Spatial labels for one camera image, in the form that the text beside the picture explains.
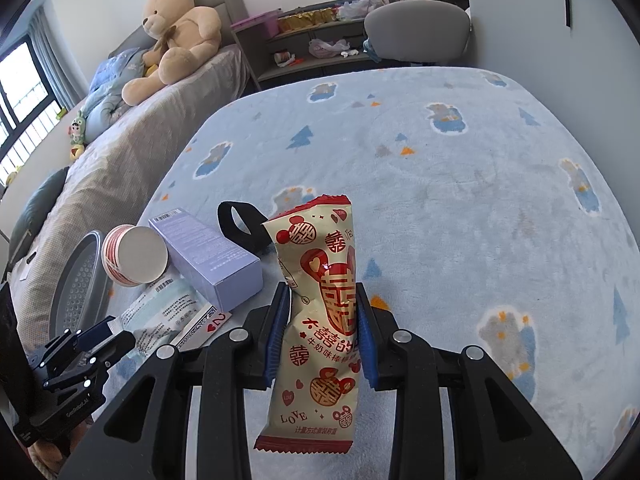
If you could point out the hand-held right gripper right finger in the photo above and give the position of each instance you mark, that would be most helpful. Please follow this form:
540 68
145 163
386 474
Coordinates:
367 355

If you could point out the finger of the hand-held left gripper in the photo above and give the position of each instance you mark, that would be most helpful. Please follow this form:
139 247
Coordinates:
75 342
105 357

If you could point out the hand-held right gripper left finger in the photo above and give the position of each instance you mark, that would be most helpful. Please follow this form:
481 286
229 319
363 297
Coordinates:
277 340

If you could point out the cream and red snack packet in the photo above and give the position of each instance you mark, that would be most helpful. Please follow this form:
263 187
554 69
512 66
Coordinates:
320 320

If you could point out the grey perforated plastic basket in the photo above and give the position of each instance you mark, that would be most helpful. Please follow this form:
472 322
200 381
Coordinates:
80 285

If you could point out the purple cardboard box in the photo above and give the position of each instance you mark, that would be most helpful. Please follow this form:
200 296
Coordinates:
210 255

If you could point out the clear face mask packet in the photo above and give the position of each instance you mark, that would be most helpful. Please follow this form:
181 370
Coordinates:
160 310

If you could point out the white playing card box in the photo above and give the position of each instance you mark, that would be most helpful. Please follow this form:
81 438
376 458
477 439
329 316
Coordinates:
205 327

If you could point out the white paper sheet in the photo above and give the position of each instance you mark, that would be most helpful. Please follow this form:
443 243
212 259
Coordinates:
24 271

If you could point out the red and white paper cup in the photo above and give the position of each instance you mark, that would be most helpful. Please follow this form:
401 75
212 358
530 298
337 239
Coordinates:
142 255

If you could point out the dark grey pillow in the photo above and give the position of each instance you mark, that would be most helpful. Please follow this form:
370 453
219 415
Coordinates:
35 210

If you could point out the grey bed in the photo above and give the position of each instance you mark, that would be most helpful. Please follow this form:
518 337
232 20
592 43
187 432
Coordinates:
115 160

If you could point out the yellow and red plush toy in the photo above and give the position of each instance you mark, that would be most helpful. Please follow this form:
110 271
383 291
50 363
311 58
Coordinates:
76 152

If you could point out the small green plush doll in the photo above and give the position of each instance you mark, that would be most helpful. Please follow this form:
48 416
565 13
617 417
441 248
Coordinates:
77 127

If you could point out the light blue quilt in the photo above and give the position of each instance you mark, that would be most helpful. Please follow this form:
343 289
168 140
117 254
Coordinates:
105 100

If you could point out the black framed window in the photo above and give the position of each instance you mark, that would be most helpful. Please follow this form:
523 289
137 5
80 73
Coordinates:
20 95

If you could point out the grey shelf unit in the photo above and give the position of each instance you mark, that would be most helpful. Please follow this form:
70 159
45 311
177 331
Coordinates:
320 69

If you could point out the small tipped cup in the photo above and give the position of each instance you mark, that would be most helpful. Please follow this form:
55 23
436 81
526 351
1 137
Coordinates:
282 57

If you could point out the grey curtain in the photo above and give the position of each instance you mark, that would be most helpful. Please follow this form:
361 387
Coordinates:
55 55

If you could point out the pink plastic bag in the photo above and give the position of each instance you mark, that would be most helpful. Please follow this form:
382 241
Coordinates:
327 49

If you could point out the teal cloth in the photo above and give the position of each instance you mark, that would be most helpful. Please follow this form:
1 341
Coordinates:
371 50

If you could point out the pink plastic box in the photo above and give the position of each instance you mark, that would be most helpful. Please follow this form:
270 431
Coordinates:
255 21

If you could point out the gold foil packets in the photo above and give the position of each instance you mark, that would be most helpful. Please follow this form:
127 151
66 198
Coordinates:
305 20

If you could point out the large beige teddy bear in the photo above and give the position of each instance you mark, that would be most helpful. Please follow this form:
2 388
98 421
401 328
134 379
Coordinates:
185 30

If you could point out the grey padded chair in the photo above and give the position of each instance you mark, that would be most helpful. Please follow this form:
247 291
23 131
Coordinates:
415 30

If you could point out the clear plastic bag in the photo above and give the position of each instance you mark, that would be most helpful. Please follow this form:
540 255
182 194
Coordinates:
360 8

